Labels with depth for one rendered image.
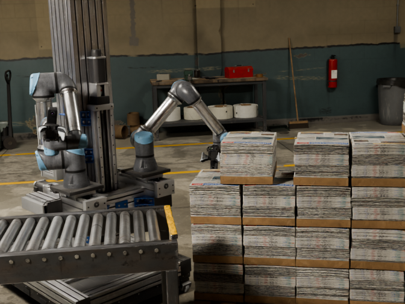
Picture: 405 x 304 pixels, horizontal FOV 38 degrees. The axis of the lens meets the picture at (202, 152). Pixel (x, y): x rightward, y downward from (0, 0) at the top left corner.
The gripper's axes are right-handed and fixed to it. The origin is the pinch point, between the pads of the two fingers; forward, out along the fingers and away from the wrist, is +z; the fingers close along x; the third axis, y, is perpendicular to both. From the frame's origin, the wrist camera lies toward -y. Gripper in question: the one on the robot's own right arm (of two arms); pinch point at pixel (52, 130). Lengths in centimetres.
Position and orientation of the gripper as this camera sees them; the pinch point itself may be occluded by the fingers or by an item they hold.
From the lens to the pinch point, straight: 275.3
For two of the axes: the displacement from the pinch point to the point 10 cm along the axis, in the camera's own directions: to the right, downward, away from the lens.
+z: 3.0, 2.0, -9.3
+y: -0.8, 9.8, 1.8
